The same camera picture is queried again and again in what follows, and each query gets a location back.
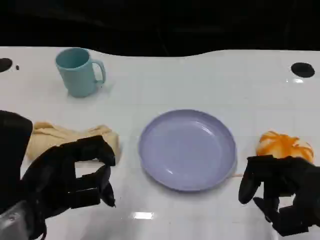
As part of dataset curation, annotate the pale green mug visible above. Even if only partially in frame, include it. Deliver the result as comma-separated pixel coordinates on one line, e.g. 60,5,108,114
55,47,107,98

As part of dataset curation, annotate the orange and white bread roll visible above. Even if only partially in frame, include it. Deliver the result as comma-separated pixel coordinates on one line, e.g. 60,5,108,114
255,129,315,166

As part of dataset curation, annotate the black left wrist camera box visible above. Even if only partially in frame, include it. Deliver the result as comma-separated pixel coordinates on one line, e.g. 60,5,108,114
0,110,34,209

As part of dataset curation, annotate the lilac plate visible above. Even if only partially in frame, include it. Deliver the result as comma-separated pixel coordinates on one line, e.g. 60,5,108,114
138,109,237,193

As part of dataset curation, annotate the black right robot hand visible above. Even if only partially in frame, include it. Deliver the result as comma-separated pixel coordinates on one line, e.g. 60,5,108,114
238,154,320,237

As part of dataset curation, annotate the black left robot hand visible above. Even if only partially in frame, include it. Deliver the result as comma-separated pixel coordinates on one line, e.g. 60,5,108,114
21,135,117,240

